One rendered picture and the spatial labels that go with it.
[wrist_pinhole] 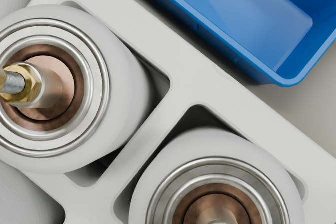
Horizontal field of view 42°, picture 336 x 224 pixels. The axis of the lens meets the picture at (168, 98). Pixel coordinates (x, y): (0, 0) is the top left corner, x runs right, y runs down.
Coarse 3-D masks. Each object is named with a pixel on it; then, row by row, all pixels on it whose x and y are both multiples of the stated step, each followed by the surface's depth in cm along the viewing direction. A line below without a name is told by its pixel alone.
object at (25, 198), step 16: (0, 160) 32; (0, 176) 29; (16, 176) 30; (0, 192) 27; (16, 192) 29; (32, 192) 31; (0, 208) 26; (16, 208) 28; (32, 208) 30; (48, 208) 33
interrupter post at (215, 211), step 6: (204, 210) 23; (210, 210) 22; (216, 210) 22; (222, 210) 22; (228, 210) 23; (198, 216) 23; (204, 216) 22; (210, 216) 21; (216, 216) 21; (222, 216) 21; (228, 216) 21; (198, 222) 22; (204, 222) 21; (210, 222) 20; (216, 222) 20; (222, 222) 20; (228, 222) 20; (234, 222) 21
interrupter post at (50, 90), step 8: (16, 64) 21; (32, 64) 21; (40, 72) 21; (48, 72) 22; (40, 80) 21; (48, 80) 22; (56, 80) 23; (40, 88) 21; (48, 88) 21; (56, 88) 23; (40, 96) 21; (48, 96) 22; (56, 96) 23; (16, 104) 21; (24, 104) 21; (32, 104) 21; (40, 104) 22; (48, 104) 23
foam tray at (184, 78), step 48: (48, 0) 31; (96, 0) 31; (144, 48) 31; (192, 48) 31; (192, 96) 30; (240, 96) 30; (144, 144) 31; (288, 144) 30; (48, 192) 31; (96, 192) 31
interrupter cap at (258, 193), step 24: (192, 168) 23; (216, 168) 23; (240, 168) 23; (168, 192) 23; (192, 192) 23; (216, 192) 23; (240, 192) 23; (264, 192) 23; (168, 216) 23; (192, 216) 23; (240, 216) 23; (264, 216) 23; (288, 216) 23
